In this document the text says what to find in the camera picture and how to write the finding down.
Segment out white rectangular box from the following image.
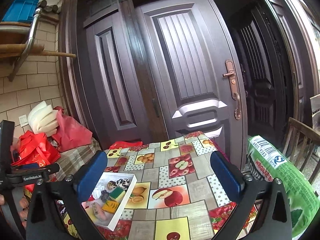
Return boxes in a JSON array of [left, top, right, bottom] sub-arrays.
[[81, 171, 138, 230]]

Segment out black and white plush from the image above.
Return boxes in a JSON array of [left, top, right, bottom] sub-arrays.
[[115, 178, 130, 189]]

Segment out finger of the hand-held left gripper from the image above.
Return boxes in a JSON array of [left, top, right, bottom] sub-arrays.
[[6, 163, 60, 188], [11, 163, 42, 170]]

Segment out copper door handle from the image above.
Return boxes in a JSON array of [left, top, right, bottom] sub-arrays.
[[222, 59, 242, 120]]

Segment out dark door leaf with bolt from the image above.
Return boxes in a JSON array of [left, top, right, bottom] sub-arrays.
[[77, 5, 153, 150]]

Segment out wooden chair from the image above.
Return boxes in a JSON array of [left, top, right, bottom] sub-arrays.
[[282, 117, 320, 185]]

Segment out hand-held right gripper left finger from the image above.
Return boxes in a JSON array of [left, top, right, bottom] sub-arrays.
[[26, 150, 108, 240]]

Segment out black inner door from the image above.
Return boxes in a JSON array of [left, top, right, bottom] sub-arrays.
[[227, 0, 295, 150]]

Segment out blue plastic crate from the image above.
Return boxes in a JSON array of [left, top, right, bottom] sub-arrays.
[[1, 0, 40, 23]]

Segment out metal pipe bracket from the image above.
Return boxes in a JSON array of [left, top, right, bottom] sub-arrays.
[[7, 7, 43, 82]]

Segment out red plastic packet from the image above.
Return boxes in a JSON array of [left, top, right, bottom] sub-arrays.
[[109, 141, 143, 151]]

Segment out fruit print tablecloth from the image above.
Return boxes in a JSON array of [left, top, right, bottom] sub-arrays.
[[56, 131, 260, 240]]

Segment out dark door leaf with handle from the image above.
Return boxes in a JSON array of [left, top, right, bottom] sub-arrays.
[[135, 0, 248, 155]]

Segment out red shopping bag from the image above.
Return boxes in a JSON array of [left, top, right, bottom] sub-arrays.
[[11, 130, 62, 193]]

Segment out green printed sack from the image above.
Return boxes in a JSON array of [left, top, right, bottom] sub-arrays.
[[246, 135, 320, 239]]

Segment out stack of white foam pads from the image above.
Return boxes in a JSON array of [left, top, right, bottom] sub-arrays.
[[27, 100, 59, 137]]

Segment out pink plastic bag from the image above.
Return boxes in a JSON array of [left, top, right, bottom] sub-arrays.
[[51, 106, 93, 153]]

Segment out plaid blanket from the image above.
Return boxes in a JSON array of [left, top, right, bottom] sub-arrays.
[[54, 137, 102, 175]]

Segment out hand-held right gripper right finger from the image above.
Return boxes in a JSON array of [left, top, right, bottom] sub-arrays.
[[210, 150, 292, 240]]

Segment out wooden wall shelf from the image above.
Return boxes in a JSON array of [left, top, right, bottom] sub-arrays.
[[0, 21, 45, 59]]

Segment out bundle of wooden poles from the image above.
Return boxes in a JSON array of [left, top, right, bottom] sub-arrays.
[[37, 0, 62, 15]]

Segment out yellow and green sponge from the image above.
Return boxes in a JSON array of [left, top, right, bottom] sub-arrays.
[[109, 188, 127, 202]]

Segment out wooden stick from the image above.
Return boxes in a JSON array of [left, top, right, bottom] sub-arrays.
[[37, 51, 77, 58]]

